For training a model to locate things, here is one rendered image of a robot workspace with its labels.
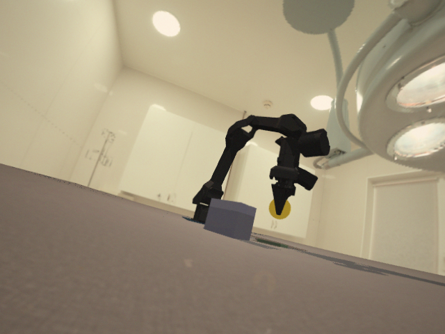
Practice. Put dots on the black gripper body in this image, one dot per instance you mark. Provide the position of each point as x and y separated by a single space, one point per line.
285 172

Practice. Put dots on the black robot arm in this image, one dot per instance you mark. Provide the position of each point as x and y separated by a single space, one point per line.
298 141

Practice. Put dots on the gold coin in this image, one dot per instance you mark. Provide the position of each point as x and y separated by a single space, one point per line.
285 212

